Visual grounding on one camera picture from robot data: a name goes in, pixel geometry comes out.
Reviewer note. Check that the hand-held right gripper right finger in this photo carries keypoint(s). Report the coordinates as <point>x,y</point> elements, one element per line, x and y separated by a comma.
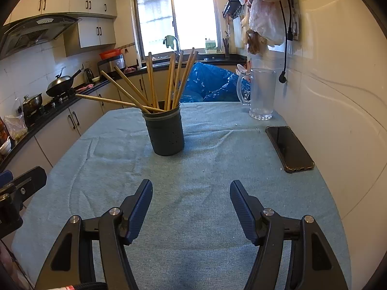
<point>242,211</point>

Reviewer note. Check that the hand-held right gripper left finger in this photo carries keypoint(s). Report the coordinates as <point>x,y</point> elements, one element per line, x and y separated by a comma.
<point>142,208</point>

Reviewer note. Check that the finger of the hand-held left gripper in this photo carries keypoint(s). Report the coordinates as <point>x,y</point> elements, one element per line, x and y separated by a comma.
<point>6,177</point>
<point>30,181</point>

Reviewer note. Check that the black utensil holder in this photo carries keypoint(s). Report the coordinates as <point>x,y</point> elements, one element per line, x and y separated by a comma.
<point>164,133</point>

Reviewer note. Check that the bunch of wooden chopsticks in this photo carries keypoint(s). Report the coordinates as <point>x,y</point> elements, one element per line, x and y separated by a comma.
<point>171,81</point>

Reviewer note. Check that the white bowl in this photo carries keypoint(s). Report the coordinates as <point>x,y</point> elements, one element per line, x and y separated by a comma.
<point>5,148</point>

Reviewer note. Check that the clear plastic bag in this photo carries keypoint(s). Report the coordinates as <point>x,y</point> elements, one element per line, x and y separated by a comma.
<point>15,127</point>

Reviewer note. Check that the grey-green table cloth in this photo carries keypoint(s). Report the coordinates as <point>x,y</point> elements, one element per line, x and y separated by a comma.
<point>196,163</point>

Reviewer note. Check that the steel cooking pot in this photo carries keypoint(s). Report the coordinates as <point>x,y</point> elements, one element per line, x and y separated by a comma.
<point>31,104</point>

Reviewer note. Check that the black smartphone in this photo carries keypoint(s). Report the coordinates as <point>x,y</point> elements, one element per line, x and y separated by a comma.
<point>290,148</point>

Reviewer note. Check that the gas stove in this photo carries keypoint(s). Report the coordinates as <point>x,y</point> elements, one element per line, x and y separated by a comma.
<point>57,101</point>

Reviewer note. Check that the black wok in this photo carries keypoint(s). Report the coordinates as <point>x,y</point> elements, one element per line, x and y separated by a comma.
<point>62,86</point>

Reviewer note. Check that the clear glass pitcher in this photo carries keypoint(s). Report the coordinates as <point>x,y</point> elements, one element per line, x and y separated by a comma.
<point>261,93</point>

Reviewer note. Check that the blue plastic bag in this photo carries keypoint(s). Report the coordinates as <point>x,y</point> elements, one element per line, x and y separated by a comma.
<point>211,81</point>

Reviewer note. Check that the grey range hood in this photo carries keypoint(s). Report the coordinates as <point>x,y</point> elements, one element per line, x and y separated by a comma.
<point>33,31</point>

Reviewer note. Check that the red basin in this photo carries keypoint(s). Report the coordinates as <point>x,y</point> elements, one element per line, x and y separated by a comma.
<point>109,54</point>

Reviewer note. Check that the dark chopstick caddy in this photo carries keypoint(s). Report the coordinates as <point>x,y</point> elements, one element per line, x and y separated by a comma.
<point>226,48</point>

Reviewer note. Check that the green box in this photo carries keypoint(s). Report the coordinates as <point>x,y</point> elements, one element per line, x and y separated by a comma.
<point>210,46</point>

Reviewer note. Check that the kitchen window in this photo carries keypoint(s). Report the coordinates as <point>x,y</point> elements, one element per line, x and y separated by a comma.
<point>178,21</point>

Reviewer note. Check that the hanging plastic bags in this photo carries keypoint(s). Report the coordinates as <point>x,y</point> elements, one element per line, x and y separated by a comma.
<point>266,15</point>

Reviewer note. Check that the wall socket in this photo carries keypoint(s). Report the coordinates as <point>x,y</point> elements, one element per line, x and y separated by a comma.
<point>296,27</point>

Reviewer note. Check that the black wall rack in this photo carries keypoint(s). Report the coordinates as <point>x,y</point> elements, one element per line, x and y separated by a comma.
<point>233,4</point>

